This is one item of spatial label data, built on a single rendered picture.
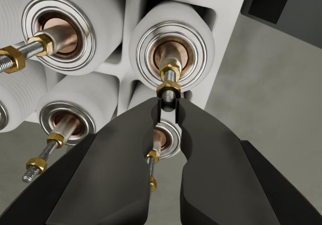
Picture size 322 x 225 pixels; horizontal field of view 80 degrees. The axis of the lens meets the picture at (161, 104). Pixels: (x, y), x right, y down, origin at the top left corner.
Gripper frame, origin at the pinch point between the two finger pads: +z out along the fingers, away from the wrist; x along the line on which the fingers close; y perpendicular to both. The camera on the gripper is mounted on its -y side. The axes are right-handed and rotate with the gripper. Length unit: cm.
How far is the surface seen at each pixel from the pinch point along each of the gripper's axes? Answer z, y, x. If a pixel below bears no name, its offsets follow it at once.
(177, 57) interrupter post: 7.5, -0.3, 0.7
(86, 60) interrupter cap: 9.7, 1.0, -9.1
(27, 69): 16.4, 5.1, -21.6
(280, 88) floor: 35.1, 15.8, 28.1
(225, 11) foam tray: 17.1, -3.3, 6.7
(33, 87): 14.9, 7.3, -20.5
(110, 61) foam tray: 18.4, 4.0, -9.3
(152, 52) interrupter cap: 9.9, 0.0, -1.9
